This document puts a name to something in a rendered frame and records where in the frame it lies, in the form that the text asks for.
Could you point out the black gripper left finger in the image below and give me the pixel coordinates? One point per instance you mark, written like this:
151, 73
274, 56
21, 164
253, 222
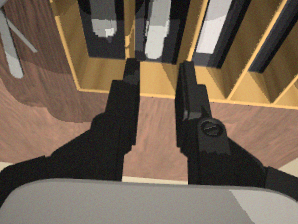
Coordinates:
96, 154

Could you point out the brown wooden cutlery tray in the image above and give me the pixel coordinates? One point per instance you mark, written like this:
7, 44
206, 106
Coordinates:
160, 80

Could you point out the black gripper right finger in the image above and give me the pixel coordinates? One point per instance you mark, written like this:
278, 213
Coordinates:
212, 155

